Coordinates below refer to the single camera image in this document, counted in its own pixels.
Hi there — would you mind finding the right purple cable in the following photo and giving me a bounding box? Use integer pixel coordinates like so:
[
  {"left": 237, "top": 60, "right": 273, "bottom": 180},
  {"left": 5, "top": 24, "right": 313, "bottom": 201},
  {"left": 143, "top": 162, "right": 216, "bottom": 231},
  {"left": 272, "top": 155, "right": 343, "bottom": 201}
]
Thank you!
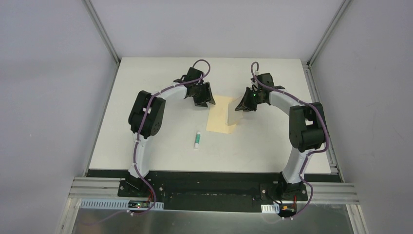
[{"left": 250, "top": 61, "right": 330, "bottom": 224}]

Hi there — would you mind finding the white cable duct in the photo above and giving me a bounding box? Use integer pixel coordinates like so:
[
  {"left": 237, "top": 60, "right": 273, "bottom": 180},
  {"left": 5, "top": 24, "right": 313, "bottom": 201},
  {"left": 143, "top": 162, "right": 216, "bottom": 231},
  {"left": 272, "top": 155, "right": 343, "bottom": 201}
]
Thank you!
[
  {"left": 261, "top": 203, "right": 280, "bottom": 214},
  {"left": 79, "top": 198, "right": 153, "bottom": 211}
]

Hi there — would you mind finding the cream paper envelope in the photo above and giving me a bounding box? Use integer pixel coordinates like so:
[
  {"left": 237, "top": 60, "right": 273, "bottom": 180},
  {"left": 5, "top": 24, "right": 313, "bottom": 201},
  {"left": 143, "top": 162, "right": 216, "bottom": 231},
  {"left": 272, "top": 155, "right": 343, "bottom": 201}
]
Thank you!
[{"left": 206, "top": 96, "right": 236, "bottom": 134}]

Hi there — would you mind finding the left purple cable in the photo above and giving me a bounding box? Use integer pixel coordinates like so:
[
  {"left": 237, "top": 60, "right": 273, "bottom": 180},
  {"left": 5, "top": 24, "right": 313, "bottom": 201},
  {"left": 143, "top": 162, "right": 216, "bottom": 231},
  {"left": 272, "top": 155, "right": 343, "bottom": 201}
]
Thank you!
[{"left": 132, "top": 59, "right": 212, "bottom": 217}]

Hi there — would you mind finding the right white cable duct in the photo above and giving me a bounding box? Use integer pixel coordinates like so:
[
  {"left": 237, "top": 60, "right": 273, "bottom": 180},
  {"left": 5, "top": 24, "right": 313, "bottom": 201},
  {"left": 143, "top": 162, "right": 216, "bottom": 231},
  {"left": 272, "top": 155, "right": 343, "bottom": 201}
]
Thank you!
[{"left": 261, "top": 203, "right": 280, "bottom": 214}]

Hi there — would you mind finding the purple cable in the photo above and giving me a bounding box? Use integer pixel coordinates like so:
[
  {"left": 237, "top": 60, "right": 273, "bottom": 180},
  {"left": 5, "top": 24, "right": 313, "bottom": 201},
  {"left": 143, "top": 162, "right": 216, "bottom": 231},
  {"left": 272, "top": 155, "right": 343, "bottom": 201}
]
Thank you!
[
  {"left": 132, "top": 59, "right": 212, "bottom": 217},
  {"left": 250, "top": 61, "right": 330, "bottom": 224}
]

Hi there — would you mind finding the left white cable duct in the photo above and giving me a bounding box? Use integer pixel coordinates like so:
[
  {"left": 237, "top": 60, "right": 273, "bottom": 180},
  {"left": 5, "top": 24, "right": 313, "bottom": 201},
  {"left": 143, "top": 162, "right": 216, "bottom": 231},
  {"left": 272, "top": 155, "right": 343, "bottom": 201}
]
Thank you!
[{"left": 79, "top": 198, "right": 153, "bottom": 211}]

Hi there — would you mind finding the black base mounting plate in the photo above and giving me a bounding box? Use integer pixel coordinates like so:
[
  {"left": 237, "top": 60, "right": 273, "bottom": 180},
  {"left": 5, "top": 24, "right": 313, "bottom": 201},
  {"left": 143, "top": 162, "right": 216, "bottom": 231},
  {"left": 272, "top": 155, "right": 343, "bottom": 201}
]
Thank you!
[{"left": 117, "top": 171, "right": 308, "bottom": 213}]

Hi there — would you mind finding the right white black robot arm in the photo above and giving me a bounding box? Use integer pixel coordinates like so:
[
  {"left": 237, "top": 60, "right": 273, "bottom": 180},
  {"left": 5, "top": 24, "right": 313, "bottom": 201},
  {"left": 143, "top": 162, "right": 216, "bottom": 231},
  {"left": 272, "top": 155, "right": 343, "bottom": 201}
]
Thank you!
[{"left": 234, "top": 73, "right": 328, "bottom": 200}]

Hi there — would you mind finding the green white glue stick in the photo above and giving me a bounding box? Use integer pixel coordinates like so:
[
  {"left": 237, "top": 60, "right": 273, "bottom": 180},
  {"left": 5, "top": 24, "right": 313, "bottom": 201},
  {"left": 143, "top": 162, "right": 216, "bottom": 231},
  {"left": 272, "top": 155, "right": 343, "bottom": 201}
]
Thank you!
[{"left": 194, "top": 131, "right": 201, "bottom": 150}]

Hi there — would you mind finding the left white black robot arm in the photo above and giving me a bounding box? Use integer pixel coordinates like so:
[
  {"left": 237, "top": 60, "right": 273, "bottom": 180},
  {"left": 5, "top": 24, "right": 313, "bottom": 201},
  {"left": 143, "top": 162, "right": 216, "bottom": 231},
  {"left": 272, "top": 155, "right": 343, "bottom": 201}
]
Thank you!
[{"left": 126, "top": 66, "right": 215, "bottom": 197}]

